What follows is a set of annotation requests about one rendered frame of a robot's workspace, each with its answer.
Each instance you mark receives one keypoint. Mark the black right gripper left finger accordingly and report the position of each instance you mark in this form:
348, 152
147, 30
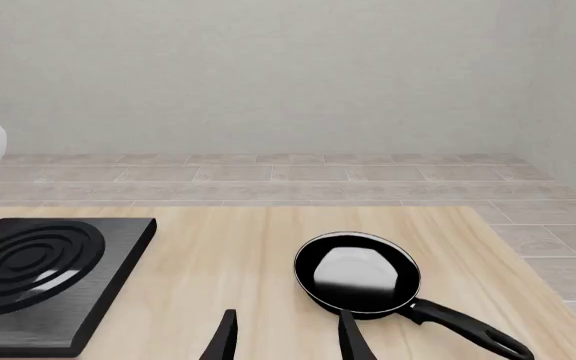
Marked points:
224, 340

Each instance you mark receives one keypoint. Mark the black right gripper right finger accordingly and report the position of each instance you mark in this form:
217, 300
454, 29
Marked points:
352, 341

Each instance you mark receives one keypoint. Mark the black frying pan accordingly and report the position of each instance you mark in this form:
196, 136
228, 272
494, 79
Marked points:
355, 275

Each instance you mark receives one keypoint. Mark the flat black stove plate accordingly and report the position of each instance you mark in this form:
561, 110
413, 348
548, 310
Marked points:
38, 273

